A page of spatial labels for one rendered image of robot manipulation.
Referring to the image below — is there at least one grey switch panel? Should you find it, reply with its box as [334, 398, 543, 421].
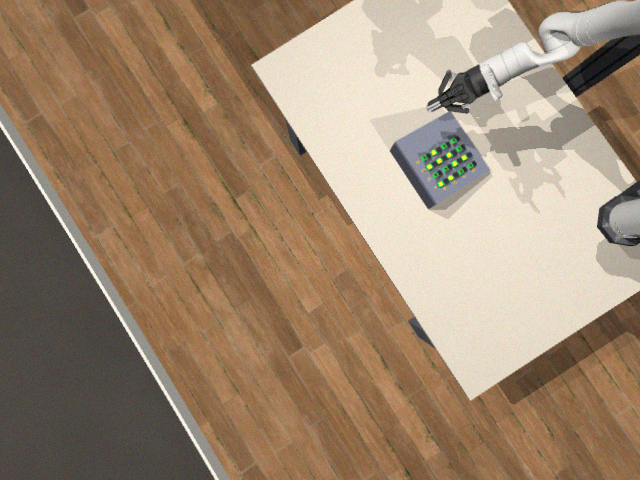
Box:
[390, 112, 490, 209]

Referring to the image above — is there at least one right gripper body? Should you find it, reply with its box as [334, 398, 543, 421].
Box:
[450, 64, 490, 104]

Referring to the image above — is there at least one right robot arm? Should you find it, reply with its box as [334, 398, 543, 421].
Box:
[479, 0, 640, 101]

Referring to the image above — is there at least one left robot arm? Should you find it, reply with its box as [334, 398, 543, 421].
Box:
[609, 199, 640, 239]

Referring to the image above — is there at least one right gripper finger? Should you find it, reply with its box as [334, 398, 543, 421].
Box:
[428, 93, 471, 114]
[426, 70, 464, 110]

